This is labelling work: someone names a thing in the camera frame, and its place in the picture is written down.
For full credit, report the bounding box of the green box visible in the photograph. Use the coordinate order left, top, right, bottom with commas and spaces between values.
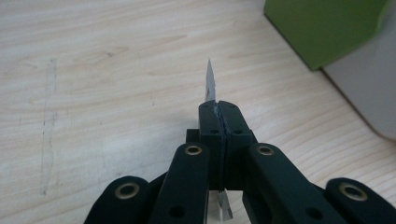
262, 0, 392, 72

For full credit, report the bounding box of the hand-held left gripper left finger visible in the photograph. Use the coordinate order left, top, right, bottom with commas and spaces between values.
185, 99, 226, 191

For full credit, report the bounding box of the white box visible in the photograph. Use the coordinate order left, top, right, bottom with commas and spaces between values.
321, 0, 396, 142

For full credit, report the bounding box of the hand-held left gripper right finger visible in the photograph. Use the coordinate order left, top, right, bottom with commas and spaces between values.
218, 99, 259, 191

